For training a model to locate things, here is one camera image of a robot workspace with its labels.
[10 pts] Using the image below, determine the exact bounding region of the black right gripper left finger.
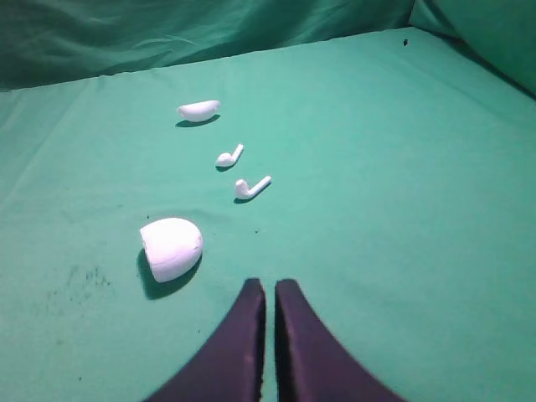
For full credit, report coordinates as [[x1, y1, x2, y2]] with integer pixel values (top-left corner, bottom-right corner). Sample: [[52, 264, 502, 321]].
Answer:
[[147, 278, 266, 401]]

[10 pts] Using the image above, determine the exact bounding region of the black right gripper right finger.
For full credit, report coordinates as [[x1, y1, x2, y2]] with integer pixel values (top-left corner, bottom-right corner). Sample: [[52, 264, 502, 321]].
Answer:
[[275, 279, 402, 401]]

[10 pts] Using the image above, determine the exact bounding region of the white earphone case body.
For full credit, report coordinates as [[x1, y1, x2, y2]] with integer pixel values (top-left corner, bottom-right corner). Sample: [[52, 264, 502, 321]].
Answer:
[[140, 217, 204, 283]]

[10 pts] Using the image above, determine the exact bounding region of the white earphone case lid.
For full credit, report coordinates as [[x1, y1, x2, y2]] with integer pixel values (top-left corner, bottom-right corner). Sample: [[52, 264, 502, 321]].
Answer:
[[177, 100, 221, 123]]

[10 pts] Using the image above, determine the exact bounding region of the white earbud near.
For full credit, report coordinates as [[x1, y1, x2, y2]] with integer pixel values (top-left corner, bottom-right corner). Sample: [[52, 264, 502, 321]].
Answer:
[[234, 176, 271, 200]]

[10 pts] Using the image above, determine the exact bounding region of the white earbud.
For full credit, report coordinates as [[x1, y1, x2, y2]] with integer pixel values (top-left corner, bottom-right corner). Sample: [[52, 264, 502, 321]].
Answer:
[[234, 176, 271, 200], [215, 143, 244, 168]]

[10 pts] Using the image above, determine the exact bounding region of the green table cloth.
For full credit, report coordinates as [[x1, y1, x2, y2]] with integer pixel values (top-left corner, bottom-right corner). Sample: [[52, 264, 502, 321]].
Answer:
[[1, 28, 535, 401]]

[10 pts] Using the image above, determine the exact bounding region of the white earbud far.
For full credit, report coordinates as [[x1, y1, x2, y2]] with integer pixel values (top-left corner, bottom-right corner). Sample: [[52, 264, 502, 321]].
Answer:
[[215, 143, 244, 168]]

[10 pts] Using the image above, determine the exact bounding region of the green cloth backdrop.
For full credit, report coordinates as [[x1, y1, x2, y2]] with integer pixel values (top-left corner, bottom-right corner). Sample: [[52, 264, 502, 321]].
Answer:
[[1, 1, 535, 92]]

